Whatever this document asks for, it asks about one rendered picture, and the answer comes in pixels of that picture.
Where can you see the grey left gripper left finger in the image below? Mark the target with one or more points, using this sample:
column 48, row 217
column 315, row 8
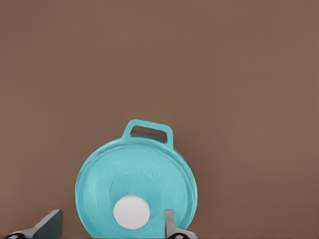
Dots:
column 47, row 225

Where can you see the turquoise pot lid white knob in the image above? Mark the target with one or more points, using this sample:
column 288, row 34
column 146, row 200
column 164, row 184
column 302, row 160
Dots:
column 134, row 174

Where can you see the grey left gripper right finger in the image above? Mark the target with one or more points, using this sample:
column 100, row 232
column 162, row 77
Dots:
column 170, row 224

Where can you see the turquoise pot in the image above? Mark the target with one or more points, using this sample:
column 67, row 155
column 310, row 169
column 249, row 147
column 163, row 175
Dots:
column 149, row 128

